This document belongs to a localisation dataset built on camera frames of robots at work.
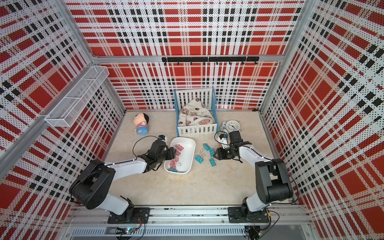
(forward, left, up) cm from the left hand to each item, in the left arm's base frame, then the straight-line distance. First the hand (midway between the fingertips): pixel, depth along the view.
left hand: (174, 150), depth 94 cm
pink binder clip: (+4, -2, -3) cm, 5 cm away
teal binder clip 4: (-6, -24, -4) cm, 25 cm away
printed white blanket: (+34, -13, -1) cm, 36 cm away
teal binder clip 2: (+4, -21, -3) cm, 21 cm away
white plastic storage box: (-6, -6, -5) cm, 10 cm away
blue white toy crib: (+40, -4, +9) cm, 41 cm away
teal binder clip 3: (0, -24, -3) cm, 24 cm away
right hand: (-4, -28, +1) cm, 28 cm away
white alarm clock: (+20, -39, -1) cm, 44 cm away
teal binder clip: (-4, -16, -3) cm, 17 cm away
